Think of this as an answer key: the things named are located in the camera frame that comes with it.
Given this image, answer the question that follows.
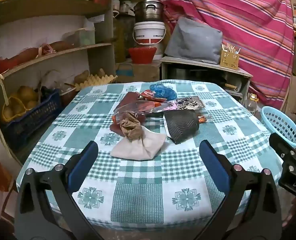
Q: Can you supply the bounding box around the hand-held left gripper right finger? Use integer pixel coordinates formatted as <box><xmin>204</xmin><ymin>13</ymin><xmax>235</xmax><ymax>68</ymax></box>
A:
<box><xmin>199</xmin><ymin>140</ymin><xmax>282</xmax><ymax>240</ymax></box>

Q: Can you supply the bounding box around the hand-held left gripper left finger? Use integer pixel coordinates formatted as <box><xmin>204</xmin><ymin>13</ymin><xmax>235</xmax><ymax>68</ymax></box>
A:
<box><xmin>14</xmin><ymin>140</ymin><xmax>100</xmax><ymax>240</ymax></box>

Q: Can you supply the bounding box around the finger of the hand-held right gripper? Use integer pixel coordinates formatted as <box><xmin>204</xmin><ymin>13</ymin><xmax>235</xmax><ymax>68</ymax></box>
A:
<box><xmin>269</xmin><ymin>132</ymin><xmax>296</xmax><ymax>161</ymax></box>

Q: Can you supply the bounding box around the light blue plastic basket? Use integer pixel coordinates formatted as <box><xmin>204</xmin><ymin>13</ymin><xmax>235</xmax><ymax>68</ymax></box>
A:
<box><xmin>260</xmin><ymin>106</ymin><xmax>296</xmax><ymax>148</ymax></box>

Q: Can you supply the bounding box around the brown cloth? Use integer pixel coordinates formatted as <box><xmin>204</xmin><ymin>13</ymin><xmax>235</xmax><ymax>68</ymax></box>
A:
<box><xmin>120</xmin><ymin>112</ymin><xmax>144</xmax><ymax>140</ymax></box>

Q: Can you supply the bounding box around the beige cloth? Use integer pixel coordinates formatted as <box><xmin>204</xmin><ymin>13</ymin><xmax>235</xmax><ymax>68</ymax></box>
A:
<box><xmin>110</xmin><ymin>126</ymin><xmax>168</xmax><ymax>161</ymax></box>

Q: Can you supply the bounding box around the patterned black white cloth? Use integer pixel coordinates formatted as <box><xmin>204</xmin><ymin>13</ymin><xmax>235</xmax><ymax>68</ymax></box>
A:
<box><xmin>175</xmin><ymin>96</ymin><xmax>205</xmax><ymax>110</ymax></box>

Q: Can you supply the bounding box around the pink wrapper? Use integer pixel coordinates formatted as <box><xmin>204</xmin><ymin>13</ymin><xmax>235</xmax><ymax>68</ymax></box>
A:
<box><xmin>150</xmin><ymin>101</ymin><xmax>178</xmax><ymax>113</ymax></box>

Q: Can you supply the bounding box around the blue plastic bag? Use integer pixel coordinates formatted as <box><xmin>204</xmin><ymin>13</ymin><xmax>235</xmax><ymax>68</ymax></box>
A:
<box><xmin>149</xmin><ymin>83</ymin><xmax>177</xmax><ymax>101</ymax></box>

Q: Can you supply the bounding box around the clear plastic bottle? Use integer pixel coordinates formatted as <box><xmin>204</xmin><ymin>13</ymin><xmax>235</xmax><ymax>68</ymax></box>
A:
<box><xmin>245</xmin><ymin>93</ymin><xmax>260</xmax><ymax>115</ymax></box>

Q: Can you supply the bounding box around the green checked tablecloth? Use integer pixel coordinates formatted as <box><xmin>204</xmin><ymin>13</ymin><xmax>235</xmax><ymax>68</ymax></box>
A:
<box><xmin>15</xmin><ymin>79</ymin><xmax>283</xmax><ymax>230</ymax></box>

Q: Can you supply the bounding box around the dark blue crate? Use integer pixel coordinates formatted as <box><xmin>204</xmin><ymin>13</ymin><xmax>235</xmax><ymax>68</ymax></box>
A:
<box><xmin>2</xmin><ymin>89</ymin><xmax>62</xmax><ymax>150</ymax></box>

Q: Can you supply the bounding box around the yellow egg carton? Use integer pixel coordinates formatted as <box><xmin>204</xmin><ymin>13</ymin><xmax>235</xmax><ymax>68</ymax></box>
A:
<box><xmin>74</xmin><ymin>74</ymin><xmax>118</xmax><ymax>90</ymax></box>

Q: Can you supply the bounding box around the yellow mesh bag of fruit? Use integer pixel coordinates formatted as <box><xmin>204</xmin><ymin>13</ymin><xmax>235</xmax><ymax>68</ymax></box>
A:
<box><xmin>0</xmin><ymin>85</ymin><xmax>38</xmax><ymax>124</ymax></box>

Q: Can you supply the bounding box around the small grey cabinet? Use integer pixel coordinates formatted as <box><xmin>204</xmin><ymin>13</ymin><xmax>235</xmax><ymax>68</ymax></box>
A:
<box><xmin>160</xmin><ymin>56</ymin><xmax>253</xmax><ymax>100</ymax></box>

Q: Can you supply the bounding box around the yellow utensil holder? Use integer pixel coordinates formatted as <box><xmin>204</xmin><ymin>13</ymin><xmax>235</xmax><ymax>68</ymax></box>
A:
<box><xmin>220</xmin><ymin>43</ymin><xmax>241</xmax><ymax>70</ymax></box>

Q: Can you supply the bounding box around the red plastic bowl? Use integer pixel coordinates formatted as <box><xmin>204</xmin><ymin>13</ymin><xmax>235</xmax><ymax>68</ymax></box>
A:
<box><xmin>128</xmin><ymin>47</ymin><xmax>157</xmax><ymax>64</ymax></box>

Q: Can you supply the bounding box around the red mesh bag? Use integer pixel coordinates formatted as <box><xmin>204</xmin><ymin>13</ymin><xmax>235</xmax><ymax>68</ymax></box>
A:
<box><xmin>0</xmin><ymin>41</ymin><xmax>73</xmax><ymax>73</ymax></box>

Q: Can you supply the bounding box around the grey cushion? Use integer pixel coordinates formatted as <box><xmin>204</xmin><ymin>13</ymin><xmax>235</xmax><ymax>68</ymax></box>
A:
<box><xmin>164</xmin><ymin>17</ymin><xmax>223</xmax><ymax>64</ymax></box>

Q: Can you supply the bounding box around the red striped cloth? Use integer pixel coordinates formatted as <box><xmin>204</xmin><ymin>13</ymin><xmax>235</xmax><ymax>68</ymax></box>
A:
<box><xmin>152</xmin><ymin>0</ymin><xmax>296</xmax><ymax>105</ymax></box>

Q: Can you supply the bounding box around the cooking oil jug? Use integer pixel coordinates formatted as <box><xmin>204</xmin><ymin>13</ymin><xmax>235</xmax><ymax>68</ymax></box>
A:
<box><xmin>112</xmin><ymin>10</ymin><xmax>136</xmax><ymax>63</ymax></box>

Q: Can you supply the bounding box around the white plastic bucket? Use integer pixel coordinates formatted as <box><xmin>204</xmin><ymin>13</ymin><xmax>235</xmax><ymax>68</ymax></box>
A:
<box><xmin>133</xmin><ymin>21</ymin><xmax>167</xmax><ymax>60</ymax></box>

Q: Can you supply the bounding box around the wooden shelf unit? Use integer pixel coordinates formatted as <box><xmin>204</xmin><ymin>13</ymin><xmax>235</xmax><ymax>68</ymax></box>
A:
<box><xmin>0</xmin><ymin>0</ymin><xmax>118</xmax><ymax>160</ymax></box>

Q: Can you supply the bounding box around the metal cooking pot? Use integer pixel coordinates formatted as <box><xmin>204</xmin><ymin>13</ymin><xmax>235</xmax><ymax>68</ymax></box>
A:
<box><xmin>133</xmin><ymin>0</ymin><xmax>166</xmax><ymax>24</ymax></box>

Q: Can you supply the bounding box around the pan with wooden handle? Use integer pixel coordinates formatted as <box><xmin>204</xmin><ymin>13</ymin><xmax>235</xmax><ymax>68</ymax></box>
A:
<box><xmin>224</xmin><ymin>83</ymin><xmax>240</xmax><ymax>92</ymax></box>

